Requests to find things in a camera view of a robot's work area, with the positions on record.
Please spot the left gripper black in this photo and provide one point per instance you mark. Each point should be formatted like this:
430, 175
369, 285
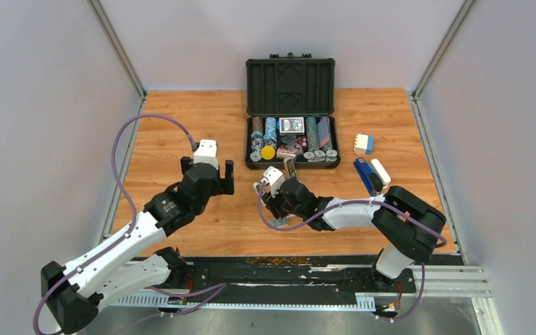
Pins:
225, 185

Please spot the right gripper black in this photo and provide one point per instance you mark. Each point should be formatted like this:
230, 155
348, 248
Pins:
272, 204

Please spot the grey green white stapler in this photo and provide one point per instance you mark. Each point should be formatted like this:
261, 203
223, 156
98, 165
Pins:
289, 167

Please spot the grey staple strip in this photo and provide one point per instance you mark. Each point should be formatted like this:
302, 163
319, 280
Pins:
279, 223

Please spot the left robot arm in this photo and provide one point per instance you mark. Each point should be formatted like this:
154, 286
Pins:
77, 291

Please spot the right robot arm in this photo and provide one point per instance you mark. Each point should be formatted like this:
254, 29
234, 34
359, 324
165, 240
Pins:
412, 227

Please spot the blue stapler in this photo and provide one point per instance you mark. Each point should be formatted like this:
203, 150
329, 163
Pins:
370, 179

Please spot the yellow dealer chip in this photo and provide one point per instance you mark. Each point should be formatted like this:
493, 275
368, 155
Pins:
268, 152

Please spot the blue playing card deck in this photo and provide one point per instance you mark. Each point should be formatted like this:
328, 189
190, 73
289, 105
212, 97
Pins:
291, 125

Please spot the white blue toy block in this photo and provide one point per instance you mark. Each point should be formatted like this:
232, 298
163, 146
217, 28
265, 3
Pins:
363, 144

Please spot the black poker chip case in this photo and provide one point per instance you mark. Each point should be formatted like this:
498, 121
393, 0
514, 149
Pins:
291, 87

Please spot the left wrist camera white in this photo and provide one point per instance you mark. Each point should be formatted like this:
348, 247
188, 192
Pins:
207, 153

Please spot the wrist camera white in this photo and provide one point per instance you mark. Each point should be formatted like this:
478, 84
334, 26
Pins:
207, 153
273, 178

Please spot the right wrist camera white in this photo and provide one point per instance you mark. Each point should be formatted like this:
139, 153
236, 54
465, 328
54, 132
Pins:
273, 178

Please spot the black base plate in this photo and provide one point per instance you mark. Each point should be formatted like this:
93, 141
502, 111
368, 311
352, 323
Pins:
288, 280

